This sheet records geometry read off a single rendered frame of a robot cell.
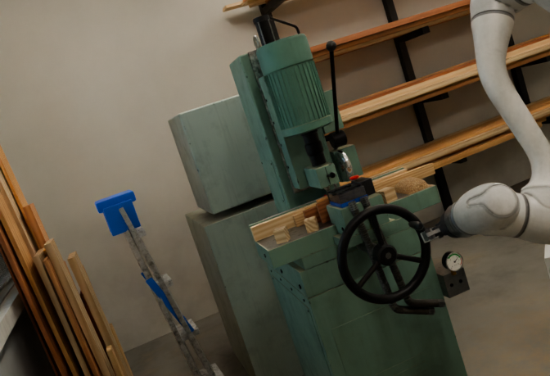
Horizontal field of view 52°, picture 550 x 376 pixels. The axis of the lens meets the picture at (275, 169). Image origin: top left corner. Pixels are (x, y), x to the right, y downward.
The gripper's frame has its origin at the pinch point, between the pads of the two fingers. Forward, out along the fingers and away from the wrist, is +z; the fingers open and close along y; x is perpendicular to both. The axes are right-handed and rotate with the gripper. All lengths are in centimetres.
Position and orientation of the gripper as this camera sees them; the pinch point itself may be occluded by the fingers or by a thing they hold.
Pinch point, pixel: (429, 235)
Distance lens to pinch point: 164.4
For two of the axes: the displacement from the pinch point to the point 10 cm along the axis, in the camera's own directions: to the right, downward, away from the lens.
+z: -1.2, 2.9, 9.5
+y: -9.2, 3.3, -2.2
